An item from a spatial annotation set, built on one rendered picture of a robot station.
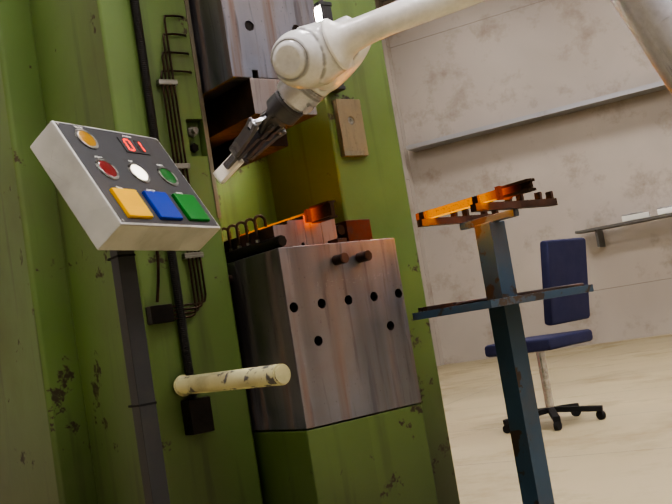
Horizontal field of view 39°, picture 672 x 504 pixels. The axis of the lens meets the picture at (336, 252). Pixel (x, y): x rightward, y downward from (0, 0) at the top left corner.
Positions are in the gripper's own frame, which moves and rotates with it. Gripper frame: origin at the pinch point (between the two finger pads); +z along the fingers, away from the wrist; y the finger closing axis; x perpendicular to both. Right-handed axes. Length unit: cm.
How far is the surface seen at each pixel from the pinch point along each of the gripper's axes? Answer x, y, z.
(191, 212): -1.9, -2.1, 12.4
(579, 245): -4, 368, 17
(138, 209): -2.0, -19.9, 12.4
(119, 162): 12.1, -14.2, 13.2
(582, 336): -45, 354, 46
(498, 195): -29, 60, -29
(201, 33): 51, 36, -1
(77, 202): 5.1, -27.0, 18.8
